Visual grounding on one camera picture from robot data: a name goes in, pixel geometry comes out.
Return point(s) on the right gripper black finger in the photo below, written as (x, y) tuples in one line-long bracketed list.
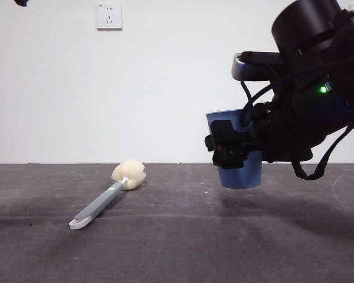
[(228, 141)]

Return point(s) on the blue ribbed plastic cup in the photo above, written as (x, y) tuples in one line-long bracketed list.
[(242, 178)]

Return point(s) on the cup brush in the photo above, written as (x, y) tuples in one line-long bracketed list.
[(97, 206)]

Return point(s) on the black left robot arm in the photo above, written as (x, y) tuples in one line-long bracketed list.
[(22, 2)]

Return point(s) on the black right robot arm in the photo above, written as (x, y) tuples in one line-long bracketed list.
[(312, 123)]

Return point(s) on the right wrist grey camera box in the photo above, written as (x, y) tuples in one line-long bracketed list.
[(247, 72)]

